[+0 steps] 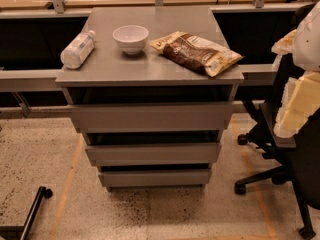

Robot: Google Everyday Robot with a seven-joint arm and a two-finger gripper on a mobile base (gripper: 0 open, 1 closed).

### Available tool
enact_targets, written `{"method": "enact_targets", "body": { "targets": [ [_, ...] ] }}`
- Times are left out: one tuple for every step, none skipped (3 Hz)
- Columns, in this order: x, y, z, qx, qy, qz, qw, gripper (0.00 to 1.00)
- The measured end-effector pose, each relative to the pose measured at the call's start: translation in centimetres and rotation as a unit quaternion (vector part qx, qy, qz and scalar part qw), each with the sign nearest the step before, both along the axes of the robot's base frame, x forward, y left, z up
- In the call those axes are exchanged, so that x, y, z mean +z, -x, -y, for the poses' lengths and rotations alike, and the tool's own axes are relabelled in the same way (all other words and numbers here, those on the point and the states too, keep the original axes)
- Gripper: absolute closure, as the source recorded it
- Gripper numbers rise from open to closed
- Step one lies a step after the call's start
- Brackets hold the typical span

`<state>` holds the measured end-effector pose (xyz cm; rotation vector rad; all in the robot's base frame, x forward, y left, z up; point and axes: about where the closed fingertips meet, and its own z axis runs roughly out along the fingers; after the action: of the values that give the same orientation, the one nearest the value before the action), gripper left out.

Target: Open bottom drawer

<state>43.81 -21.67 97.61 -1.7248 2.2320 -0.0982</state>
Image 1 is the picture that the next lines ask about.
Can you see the grey middle drawer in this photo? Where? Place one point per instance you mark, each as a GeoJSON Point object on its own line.
{"type": "Point", "coordinates": [153, 154]}

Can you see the clear plastic water bottle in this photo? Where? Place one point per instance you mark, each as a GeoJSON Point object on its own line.
{"type": "Point", "coordinates": [74, 55]}

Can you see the grey bottom drawer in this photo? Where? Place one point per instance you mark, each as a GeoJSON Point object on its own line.
{"type": "Point", "coordinates": [124, 179]}

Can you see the grey drawer cabinet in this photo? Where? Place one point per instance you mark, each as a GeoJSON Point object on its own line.
{"type": "Point", "coordinates": [109, 76]}

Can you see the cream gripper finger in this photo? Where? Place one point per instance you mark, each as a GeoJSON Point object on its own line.
{"type": "Point", "coordinates": [300, 100]}
{"type": "Point", "coordinates": [283, 47]}

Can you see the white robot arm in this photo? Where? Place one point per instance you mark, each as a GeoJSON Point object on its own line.
{"type": "Point", "coordinates": [306, 43]}

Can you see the black metal stand leg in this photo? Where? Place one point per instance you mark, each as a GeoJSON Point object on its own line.
{"type": "Point", "coordinates": [22, 232]}

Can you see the black office chair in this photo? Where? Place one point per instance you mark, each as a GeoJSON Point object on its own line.
{"type": "Point", "coordinates": [299, 155]}

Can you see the grey drawer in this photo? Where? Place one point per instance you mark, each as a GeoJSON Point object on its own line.
{"type": "Point", "coordinates": [124, 179]}
{"type": "Point", "coordinates": [155, 117]}
{"type": "Point", "coordinates": [153, 154]}

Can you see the brown yellow snack bag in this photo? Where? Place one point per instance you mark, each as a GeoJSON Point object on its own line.
{"type": "Point", "coordinates": [196, 53]}

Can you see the white ceramic bowl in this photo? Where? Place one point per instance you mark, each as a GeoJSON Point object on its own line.
{"type": "Point", "coordinates": [131, 39]}

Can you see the grey top drawer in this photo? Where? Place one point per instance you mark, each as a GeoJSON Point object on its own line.
{"type": "Point", "coordinates": [155, 117]}

